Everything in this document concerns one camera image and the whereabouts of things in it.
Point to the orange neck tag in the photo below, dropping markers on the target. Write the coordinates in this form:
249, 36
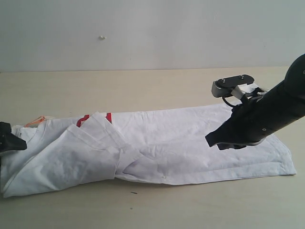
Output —
36, 122

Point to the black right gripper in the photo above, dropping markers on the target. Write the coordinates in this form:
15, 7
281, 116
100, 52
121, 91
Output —
247, 126

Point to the white t-shirt red lettering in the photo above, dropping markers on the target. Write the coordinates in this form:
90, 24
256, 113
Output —
161, 147

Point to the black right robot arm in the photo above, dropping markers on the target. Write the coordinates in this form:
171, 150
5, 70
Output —
290, 95

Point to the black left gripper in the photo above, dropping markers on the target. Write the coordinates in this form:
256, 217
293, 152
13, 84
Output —
8, 141

